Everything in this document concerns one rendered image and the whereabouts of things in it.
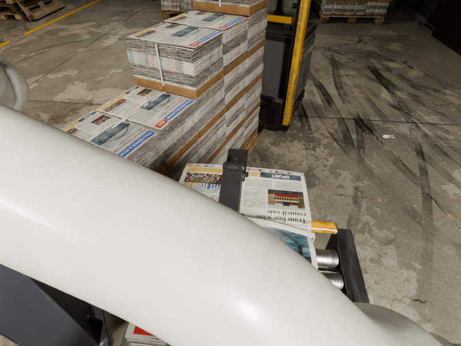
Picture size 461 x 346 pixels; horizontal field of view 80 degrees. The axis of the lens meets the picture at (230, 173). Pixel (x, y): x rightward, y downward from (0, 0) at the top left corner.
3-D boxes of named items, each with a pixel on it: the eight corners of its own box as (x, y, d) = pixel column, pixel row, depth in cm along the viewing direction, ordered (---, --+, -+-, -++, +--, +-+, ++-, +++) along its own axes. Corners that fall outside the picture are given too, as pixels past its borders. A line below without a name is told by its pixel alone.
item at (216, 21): (162, 22, 147) (162, 20, 146) (191, 11, 165) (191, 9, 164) (223, 31, 134) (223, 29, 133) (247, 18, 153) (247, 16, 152)
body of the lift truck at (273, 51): (224, 109, 287) (223, 26, 233) (245, 88, 323) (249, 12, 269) (287, 126, 264) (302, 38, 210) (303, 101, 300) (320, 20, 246)
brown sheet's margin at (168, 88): (134, 84, 142) (132, 75, 139) (167, 64, 161) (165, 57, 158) (197, 99, 130) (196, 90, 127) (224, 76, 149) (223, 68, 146)
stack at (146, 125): (101, 256, 162) (31, 142, 105) (204, 148, 238) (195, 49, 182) (153, 285, 149) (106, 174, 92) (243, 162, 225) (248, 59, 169)
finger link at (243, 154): (222, 180, 37) (222, 175, 37) (228, 152, 43) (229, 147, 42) (244, 182, 37) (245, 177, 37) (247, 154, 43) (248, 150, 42)
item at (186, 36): (126, 38, 127) (125, 36, 126) (162, 22, 146) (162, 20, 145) (194, 50, 115) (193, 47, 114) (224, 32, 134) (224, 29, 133)
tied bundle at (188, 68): (134, 85, 142) (121, 38, 127) (167, 65, 162) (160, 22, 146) (196, 100, 130) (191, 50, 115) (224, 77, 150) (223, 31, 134)
